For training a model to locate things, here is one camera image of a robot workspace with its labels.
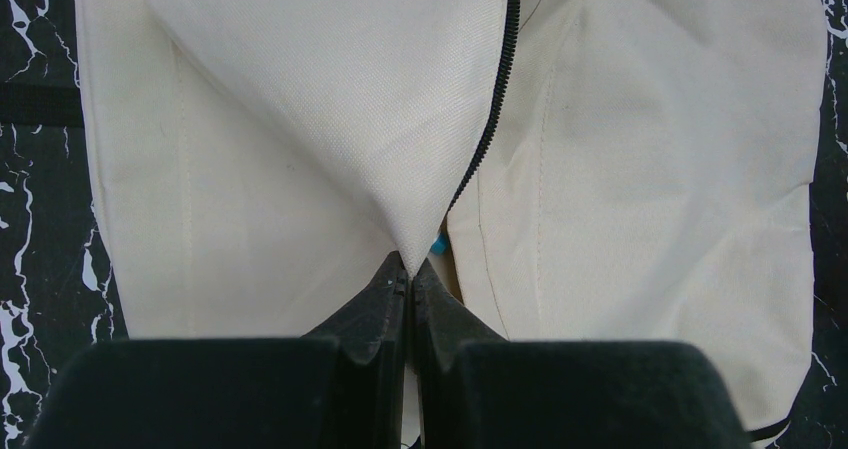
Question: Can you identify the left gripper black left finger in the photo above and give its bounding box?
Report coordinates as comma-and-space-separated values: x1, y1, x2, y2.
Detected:
26, 253, 408, 448

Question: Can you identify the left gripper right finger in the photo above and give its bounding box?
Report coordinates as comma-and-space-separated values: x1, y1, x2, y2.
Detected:
411, 264, 751, 448

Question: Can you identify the beige canvas backpack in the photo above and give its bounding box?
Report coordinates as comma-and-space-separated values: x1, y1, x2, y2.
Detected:
75, 0, 827, 431

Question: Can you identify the white marker blue cap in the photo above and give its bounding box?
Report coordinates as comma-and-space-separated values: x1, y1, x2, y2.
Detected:
430, 233, 450, 256

